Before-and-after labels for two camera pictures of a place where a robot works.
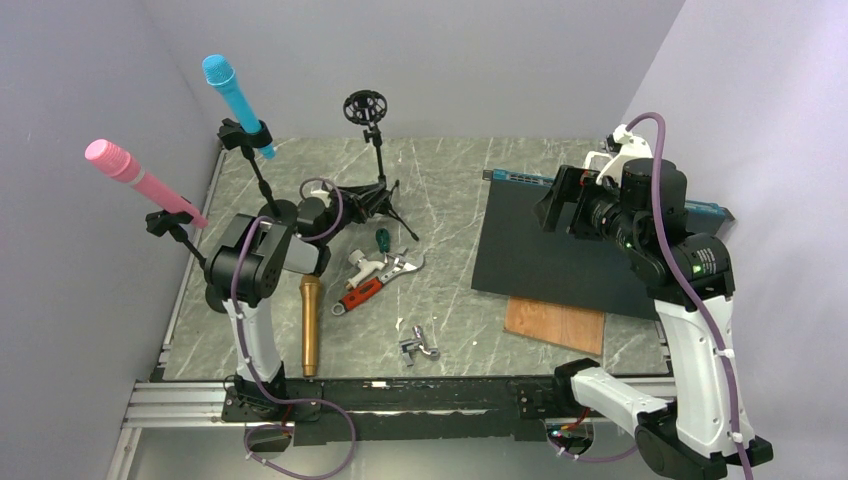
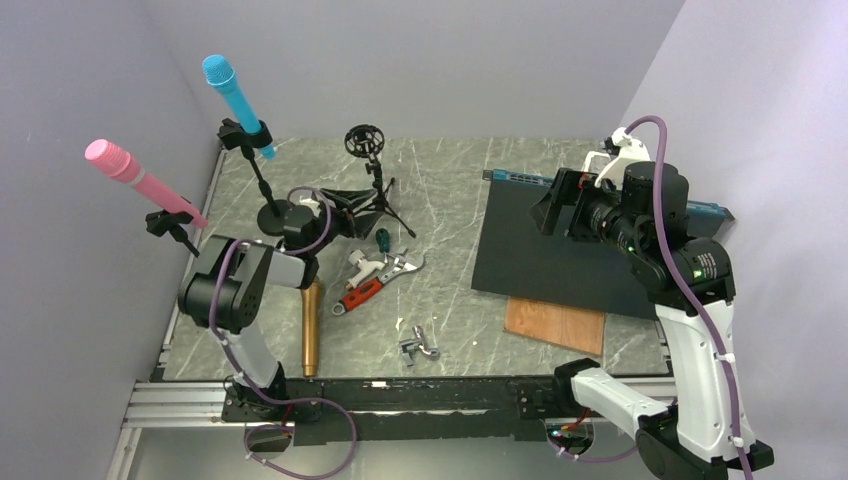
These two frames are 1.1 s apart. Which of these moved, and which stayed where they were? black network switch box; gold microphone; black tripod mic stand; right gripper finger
Moved: black tripod mic stand
Stayed: gold microphone; black network switch box; right gripper finger
